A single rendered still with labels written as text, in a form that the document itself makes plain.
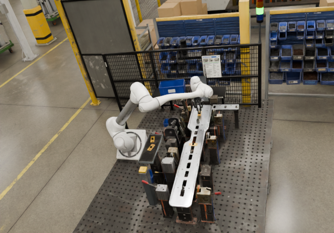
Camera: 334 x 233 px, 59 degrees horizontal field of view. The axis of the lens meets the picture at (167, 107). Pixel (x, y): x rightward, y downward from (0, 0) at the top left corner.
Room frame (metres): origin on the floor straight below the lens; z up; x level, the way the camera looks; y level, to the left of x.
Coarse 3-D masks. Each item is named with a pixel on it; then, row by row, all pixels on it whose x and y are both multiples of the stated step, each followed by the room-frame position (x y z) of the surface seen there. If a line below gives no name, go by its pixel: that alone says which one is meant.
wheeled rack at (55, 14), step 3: (42, 0) 11.14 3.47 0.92; (45, 0) 11.09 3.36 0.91; (48, 9) 11.09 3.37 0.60; (54, 12) 11.74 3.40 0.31; (57, 12) 11.78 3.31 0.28; (45, 15) 11.61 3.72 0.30; (48, 15) 11.55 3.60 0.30; (51, 15) 11.09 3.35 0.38; (54, 15) 11.31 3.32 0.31; (57, 15) 11.35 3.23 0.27; (48, 18) 11.18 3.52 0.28; (51, 18) 11.11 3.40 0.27; (54, 18) 11.14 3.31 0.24; (54, 21) 11.20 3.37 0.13; (54, 24) 11.16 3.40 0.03
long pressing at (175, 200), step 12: (192, 108) 2.75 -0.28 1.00; (204, 108) 2.71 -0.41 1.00; (192, 120) 2.54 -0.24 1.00; (204, 120) 2.50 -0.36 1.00; (192, 132) 2.34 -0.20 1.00; (204, 132) 2.31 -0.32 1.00; (180, 156) 2.03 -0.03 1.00; (192, 156) 2.00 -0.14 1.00; (180, 168) 1.89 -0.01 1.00; (192, 168) 1.86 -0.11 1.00; (180, 180) 1.75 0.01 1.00; (192, 180) 1.72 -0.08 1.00; (180, 192) 1.63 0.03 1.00; (192, 192) 1.60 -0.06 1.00; (180, 204) 1.51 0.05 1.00
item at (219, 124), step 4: (216, 116) 2.47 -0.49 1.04; (220, 116) 2.45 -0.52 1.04; (216, 120) 2.46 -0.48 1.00; (220, 120) 2.45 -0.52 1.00; (216, 124) 2.46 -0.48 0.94; (220, 124) 2.45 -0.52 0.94; (220, 128) 2.46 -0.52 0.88; (220, 132) 2.47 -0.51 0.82; (224, 132) 2.48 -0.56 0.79; (220, 136) 2.45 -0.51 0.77; (224, 136) 2.46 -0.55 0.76; (220, 140) 2.45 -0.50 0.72; (224, 140) 2.45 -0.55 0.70
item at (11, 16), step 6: (0, 0) 8.25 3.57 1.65; (6, 0) 8.30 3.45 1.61; (0, 6) 8.16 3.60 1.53; (6, 6) 8.23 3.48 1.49; (6, 12) 8.16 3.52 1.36; (12, 12) 8.31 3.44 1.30; (12, 18) 8.23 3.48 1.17; (12, 24) 8.24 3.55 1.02; (18, 24) 8.32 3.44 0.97; (18, 30) 8.24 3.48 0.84; (18, 36) 8.24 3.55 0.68; (24, 36) 8.33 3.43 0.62; (24, 42) 8.25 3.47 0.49; (24, 48) 8.24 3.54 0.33; (30, 48) 8.35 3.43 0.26; (30, 54) 8.26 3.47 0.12; (24, 60) 8.14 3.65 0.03; (30, 60) 8.10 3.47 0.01
